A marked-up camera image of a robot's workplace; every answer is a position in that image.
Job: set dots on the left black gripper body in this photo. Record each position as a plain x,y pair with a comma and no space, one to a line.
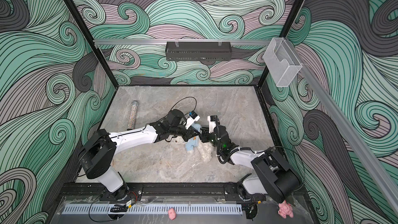
181,131

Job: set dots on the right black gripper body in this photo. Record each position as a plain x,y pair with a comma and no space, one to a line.
211,138

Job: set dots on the white teddy bear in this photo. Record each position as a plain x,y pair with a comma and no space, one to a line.
205,151

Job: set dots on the light blue teddy hoodie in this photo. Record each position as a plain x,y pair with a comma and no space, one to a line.
193,142

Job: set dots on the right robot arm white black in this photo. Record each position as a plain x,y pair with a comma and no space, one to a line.
273,175

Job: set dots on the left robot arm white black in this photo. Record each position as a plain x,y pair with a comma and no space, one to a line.
96,155

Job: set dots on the clear tube with beads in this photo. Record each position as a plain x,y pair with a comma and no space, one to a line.
132,116

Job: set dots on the small pink toy piece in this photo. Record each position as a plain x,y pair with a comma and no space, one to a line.
172,214

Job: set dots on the pink plush toy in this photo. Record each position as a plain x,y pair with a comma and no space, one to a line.
285,210

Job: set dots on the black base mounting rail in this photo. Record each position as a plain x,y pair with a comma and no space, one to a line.
143,192

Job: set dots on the black wall-mounted tray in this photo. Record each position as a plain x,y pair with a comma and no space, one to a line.
198,51

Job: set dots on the white slotted cable duct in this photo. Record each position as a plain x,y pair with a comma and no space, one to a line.
156,209

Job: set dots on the clear acrylic wall holder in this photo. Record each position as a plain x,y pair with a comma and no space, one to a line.
282,61

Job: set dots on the aluminium rail back wall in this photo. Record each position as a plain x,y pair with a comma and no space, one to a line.
142,41

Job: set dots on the aluminium rail wall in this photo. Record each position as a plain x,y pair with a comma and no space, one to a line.
142,41
318,81

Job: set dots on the aluminium rail right wall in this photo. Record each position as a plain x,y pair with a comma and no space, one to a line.
318,81

